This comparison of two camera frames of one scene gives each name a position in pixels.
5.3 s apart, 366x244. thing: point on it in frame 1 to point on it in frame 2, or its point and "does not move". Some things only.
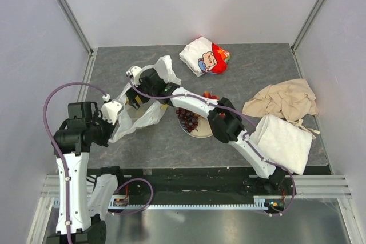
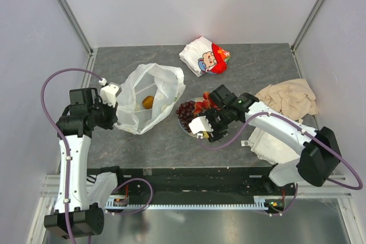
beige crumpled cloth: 292,100 does not move
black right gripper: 131,95 to 215,135
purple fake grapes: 187,120 does not move
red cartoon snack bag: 202,56 does not move
